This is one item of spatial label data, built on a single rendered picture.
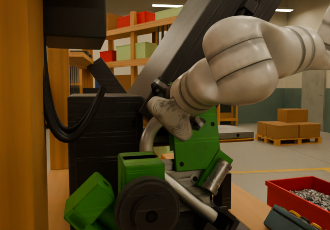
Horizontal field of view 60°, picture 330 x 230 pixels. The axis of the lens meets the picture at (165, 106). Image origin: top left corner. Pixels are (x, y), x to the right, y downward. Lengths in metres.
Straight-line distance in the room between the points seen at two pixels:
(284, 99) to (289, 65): 10.75
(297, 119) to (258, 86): 7.16
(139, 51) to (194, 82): 3.57
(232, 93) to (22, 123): 0.25
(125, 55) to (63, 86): 2.83
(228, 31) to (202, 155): 0.41
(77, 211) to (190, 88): 0.22
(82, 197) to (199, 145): 0.38
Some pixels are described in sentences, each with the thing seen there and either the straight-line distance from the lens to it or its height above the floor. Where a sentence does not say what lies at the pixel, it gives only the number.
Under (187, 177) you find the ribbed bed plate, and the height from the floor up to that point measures 1.05.
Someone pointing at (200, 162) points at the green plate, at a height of 1.09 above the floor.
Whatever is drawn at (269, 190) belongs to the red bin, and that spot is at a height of 0.89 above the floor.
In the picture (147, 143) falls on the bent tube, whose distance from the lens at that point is 0.61.
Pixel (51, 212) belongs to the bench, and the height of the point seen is 0.88.
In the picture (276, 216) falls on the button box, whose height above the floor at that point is 0.94.
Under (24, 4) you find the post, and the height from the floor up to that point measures 1.36.
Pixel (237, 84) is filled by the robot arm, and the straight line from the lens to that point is 0.32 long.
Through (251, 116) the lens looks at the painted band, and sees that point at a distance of 10.62.
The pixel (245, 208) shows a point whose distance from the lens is 0.94.
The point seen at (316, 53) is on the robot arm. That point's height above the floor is 1.31.
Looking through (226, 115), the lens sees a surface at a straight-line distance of 9.71.
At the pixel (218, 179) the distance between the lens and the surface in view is 0.66.
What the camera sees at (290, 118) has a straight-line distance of 7.36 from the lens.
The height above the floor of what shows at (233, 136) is 1.12.
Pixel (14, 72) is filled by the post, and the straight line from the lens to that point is 0.39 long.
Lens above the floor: 1.26
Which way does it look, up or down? 4 degrees down
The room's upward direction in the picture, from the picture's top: straight up
